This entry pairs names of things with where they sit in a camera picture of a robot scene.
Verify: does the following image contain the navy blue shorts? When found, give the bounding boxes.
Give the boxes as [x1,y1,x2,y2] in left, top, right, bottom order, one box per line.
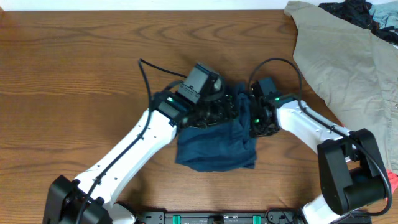
[175,83,257,172]

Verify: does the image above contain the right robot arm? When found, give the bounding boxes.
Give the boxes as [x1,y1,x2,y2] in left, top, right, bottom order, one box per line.
[249,78,392,223]

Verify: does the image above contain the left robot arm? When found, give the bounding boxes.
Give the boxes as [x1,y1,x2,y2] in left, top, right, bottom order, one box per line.
[42,63,238,224]

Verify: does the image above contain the khaki beige garment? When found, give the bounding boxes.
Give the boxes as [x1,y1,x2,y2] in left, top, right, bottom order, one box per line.
[284,1,397,172]

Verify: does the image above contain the red garment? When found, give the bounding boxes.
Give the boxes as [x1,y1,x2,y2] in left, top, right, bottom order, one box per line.
[386,170,398,194]

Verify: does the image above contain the black patterned garment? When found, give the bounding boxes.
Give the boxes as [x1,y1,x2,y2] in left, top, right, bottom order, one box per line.
[318,0,397,45]

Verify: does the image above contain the light blue garment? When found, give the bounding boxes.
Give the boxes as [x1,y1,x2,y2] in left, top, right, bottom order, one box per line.
[369,1,397,30]

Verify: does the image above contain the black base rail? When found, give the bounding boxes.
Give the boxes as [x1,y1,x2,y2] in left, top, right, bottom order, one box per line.
[118,202,373,224]

